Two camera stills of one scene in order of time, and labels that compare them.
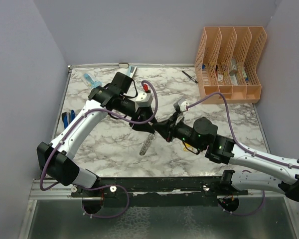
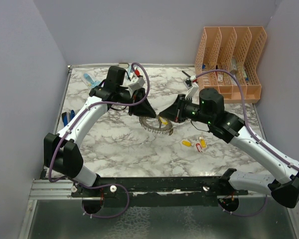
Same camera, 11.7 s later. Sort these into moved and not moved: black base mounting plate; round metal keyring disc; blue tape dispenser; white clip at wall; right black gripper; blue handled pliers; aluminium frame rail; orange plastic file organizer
Moved: round metal keyring disc; right black gripper
Not moved: black base mounting plate; orange plastic file organizer; blue tape dispenser; white clip at wall; aluminium frame rail; blue handled pliers
